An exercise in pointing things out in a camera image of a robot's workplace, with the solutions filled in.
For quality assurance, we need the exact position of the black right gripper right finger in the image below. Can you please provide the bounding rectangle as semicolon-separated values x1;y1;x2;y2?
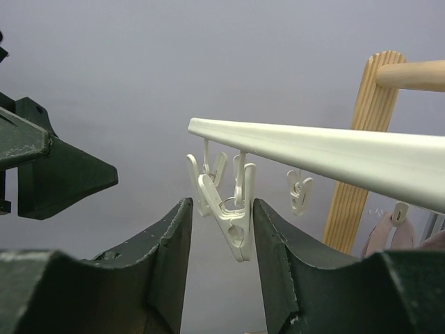
252;199;444;333

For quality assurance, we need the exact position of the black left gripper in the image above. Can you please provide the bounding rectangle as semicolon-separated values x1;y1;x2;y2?
0;31;119;221

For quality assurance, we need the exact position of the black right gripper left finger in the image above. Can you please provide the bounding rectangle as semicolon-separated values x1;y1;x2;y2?
1;198;193;333

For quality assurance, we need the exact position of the white plastic clip hanger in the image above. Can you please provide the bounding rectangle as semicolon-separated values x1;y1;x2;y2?
186;117;445;263

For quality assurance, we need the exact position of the wooden clothes rack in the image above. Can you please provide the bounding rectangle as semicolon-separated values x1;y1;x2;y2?
323;50;444;254

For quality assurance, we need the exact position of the mauve hanging cloth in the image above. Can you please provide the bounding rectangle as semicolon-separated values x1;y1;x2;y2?
360;212;444;258

